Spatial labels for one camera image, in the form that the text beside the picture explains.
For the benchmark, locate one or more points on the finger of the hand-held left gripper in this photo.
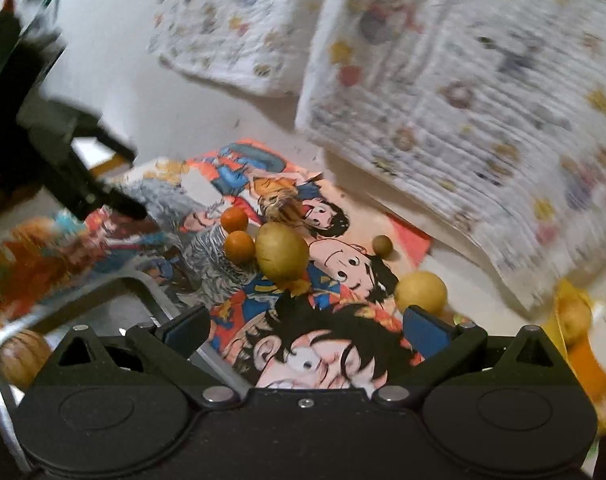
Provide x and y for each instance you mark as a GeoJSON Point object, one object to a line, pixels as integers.
{"type": "Point", "coordinates": [88, 195]}
{"type": "Point", "coordinates": [93, 130]}

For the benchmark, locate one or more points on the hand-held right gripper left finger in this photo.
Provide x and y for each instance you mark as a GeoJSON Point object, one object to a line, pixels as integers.
{"type": "Point", "coordinates": [185, 332]}

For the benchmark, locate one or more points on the orange mandarin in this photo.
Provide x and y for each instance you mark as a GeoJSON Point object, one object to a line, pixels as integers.
{"type": "Point", "coordinates": [20, 357]}

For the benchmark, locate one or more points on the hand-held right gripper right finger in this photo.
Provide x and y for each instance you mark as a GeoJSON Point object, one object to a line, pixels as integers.
{"type": "Point", "coordinates": [425, 329]}

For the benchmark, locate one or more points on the small orange kumquat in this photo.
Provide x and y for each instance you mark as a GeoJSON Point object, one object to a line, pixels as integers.
{"type": "Point", "coordinates": [234, 220]}
{"type": "Point", "coordinates": [239, 246]}

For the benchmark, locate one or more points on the small brown round fruit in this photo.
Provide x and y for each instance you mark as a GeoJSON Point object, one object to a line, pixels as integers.
{"type": "Point", "coordinates": [382, 245]}

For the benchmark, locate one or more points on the brown-green kiwi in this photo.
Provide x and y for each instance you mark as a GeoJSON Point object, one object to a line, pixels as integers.
{"type": "Point", "coordinates": [282, 251]}

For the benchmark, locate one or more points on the round yellow fruit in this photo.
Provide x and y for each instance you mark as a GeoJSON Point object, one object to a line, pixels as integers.
{"type": "Point", "coordinates": [420, 294]}

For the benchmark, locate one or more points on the cartoon printed cloth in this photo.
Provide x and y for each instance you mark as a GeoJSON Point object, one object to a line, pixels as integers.
{"type": "Point", "coordinates": [328, 260]}

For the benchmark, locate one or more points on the white printed quilted blanket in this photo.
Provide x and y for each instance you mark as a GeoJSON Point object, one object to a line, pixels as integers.
{"type": "Point", "coordinates": [458, 110]}
{"type": "Point", "coordinates": [228, 20]}

